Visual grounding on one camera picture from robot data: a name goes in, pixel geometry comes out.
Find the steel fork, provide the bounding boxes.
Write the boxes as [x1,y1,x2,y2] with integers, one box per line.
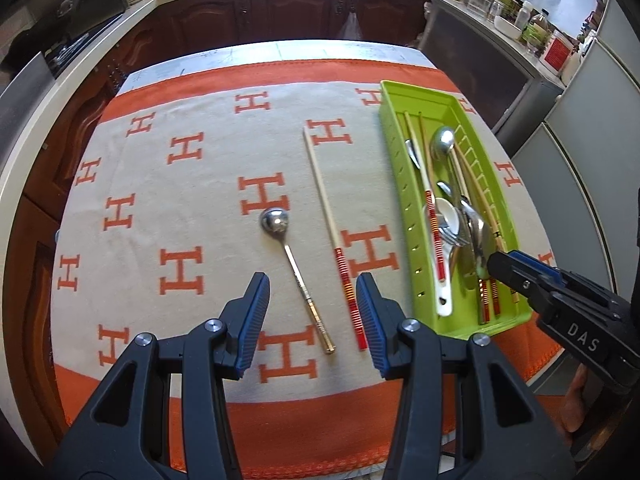
[439,224,473,273]

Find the white chopstick red striped end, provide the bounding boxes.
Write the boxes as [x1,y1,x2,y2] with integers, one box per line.
[417,111,447,283]
[302,126,368,351]

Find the steel panel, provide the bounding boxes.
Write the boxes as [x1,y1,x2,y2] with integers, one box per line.
[0,52,56,171]

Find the brown wooden cabinets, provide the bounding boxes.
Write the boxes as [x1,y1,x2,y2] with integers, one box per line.
[0,0,431,411]

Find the person's right hand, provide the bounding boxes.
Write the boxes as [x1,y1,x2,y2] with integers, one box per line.
[559,364,603,433]

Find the dark steel splash guard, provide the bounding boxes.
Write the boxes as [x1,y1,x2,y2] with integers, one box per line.
[47,0,128,43]

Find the red label container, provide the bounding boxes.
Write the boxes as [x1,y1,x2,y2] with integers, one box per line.
[542,30,576,73]

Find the white ceramic spoon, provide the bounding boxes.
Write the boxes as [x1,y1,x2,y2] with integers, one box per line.
[421,196,471,318]

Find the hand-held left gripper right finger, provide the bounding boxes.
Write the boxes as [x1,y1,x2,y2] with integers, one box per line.
[355,272,576,480]

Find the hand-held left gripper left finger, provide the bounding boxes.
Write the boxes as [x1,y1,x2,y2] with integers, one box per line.
[50,271,272,480]

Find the gas stove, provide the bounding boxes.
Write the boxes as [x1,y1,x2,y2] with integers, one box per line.
[45,32,96,73]

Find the white bowl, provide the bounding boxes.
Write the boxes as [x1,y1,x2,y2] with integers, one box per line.
[494,15,521,38]

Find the bottle green label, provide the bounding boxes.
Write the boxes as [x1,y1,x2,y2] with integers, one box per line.
[522,12,548,53]

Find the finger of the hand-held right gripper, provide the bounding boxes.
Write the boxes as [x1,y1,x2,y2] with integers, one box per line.
[486,251,555,322]
[517,251,631,313]

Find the grey refrigerator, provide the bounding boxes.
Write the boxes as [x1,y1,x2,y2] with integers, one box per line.
[505,0,640,311]

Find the green plastic tray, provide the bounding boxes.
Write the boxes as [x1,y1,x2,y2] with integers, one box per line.
[377,79,533,338]

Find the orange patterned blanket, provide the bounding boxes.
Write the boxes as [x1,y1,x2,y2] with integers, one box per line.
[50,57,558,466]

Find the hanging plastic bag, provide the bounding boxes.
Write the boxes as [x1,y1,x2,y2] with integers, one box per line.
[337,10,363,41]

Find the round spoon gold handle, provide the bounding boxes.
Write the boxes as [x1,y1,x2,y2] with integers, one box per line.
[259,206,337,356]

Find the white kitchen countertop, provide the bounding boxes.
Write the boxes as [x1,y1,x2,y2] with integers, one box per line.
[0,0,566,221]

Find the slim bamboo chopstick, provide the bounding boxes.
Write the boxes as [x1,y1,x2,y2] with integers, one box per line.
[462,147,506,256]

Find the large steel spoon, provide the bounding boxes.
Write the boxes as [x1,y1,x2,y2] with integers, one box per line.
[429,126,481,261]

